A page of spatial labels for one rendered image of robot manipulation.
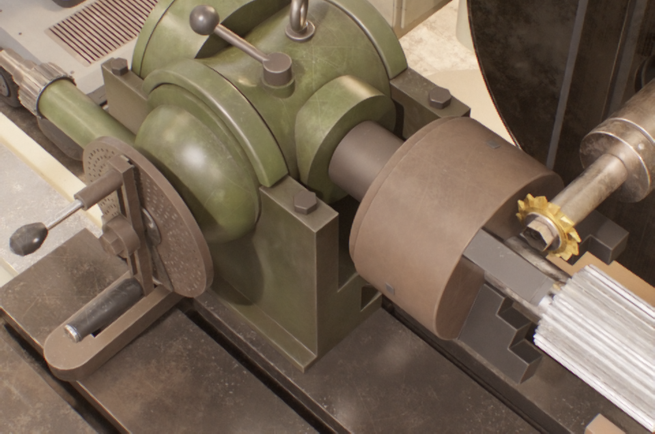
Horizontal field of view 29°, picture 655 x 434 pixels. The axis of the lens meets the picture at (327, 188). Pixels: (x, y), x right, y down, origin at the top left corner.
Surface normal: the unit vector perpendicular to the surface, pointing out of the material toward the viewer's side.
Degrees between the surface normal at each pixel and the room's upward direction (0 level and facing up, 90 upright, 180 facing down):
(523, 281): 35
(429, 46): 0
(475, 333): 65
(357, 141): 19
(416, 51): 0
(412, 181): 28
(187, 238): 90
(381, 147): 4
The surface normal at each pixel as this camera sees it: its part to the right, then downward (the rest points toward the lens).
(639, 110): -0.16, -0.75
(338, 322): 0.71, 0.54
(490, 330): -0.64, 0.22
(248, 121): 0.39, -0.25
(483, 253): -0.40, -0.22
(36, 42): 0.00, -0.65
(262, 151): 0.56, 0.01
